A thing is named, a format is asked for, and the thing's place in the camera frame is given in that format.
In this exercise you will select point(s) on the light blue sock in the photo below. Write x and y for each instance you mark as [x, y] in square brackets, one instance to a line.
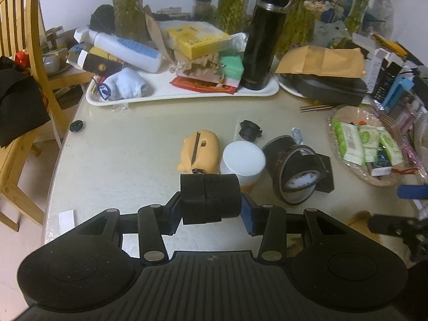
[125, 84]

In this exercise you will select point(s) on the black round button disc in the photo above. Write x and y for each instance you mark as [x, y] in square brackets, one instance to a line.
[76, 126]

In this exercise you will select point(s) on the yellow pig earphone case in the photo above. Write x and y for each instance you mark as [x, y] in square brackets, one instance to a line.
[200, 154]

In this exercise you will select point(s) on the white paper slip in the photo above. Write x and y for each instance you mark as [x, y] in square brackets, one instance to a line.
[66, 221]

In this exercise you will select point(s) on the white serving tray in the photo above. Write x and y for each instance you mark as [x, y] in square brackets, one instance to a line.
[159, 88]

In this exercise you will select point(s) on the black zip hard case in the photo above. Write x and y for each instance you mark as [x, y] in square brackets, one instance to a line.
[329, 88]

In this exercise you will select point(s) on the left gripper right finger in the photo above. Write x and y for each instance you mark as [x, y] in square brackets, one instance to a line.
[252, 215]

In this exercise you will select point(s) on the small black box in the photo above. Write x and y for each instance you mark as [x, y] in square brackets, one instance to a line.
[326, 183]

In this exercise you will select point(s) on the blue patterned sachet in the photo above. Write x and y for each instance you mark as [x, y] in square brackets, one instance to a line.
[297, 136]

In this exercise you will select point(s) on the red packet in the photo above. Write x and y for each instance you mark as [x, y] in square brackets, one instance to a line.
[202, 86]

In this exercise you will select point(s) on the glass vase with stems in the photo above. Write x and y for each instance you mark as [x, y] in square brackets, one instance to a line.
[129, 20]

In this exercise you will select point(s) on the wooden chair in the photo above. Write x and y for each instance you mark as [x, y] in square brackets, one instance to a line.
[20, 42]

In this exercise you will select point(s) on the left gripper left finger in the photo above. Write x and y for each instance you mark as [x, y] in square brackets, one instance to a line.
[171, 215]

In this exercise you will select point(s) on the small black knob cap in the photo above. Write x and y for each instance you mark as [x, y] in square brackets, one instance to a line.
[249, 131]

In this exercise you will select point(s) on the black thermos bottle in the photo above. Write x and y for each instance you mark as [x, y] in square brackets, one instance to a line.
[265, 30]

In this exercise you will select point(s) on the yellow cardboard box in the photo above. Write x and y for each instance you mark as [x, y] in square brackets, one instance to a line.
[199, 39]

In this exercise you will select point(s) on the green mint box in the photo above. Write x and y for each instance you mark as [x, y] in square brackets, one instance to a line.
[231, 68]

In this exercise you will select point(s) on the black yellow box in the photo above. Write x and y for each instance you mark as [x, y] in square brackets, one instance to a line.
[98, 65]

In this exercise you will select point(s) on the brown padded envelope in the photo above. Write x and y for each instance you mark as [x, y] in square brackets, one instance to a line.
[323, 62]

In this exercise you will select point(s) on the white blue lotion bottle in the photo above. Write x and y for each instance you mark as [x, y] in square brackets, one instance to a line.
[131, 52]

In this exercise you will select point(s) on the wicker basket tray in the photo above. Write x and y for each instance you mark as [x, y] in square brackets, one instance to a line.
[379, 173]

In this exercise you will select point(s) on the black cloth on chair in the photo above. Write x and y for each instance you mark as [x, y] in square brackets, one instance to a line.
[22, 105]

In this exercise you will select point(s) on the white lid orange jar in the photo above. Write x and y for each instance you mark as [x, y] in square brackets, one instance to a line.
[245, 160]

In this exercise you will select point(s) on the green wet wipes pack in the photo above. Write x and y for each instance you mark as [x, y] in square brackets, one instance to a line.
[350, 147]

